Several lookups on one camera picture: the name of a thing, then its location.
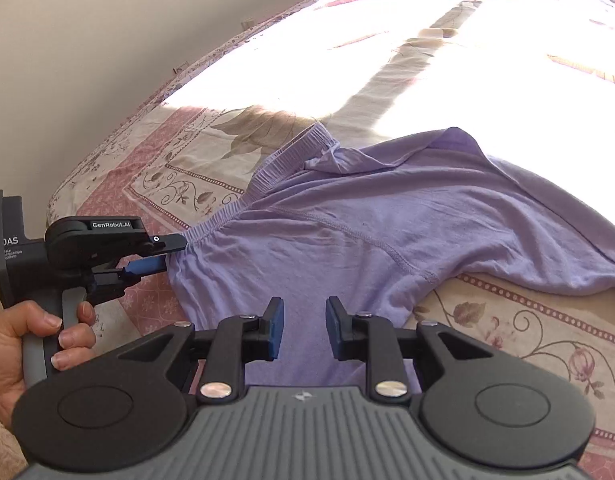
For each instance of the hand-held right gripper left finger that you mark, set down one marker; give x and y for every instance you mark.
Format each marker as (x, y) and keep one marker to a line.
(275, 330)

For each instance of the person's left hand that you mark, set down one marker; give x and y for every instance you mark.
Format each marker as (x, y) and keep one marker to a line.
(5, 355)

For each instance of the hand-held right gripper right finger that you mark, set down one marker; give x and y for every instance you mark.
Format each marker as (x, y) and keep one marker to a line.
(333, 330)

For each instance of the purple pants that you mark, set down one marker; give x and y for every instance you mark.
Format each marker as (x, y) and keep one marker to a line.
(362, 230)

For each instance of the floral bed sheet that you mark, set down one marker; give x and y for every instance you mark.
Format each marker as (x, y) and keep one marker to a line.
(387, 60)

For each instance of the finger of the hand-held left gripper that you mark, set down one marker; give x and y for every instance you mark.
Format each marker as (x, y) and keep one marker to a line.
(145, 266)
(162, 243)

